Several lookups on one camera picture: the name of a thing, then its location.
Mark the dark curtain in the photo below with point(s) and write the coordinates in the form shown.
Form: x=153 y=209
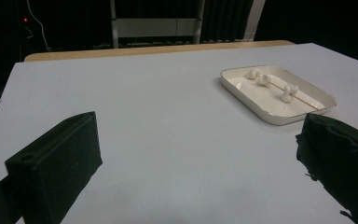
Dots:
x=227 y=19

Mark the small white objects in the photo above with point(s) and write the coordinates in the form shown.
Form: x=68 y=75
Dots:
x=304 y=101

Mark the white rectangular tray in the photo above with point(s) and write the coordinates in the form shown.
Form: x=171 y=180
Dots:
x=270 y=102

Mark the red indicator light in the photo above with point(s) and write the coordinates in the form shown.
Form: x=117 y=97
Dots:
x=25 y=20

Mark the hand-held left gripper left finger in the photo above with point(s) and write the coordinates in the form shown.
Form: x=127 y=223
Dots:
x=54 y=174

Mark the white marshmallow piece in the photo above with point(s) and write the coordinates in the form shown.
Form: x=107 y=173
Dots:
x=253 y=73
x=264 y=79
x=288 y=92

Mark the metal stand frame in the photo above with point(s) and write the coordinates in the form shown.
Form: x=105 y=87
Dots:
x=157 y=27

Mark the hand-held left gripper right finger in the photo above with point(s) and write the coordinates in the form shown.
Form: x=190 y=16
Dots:
x=343 y=155

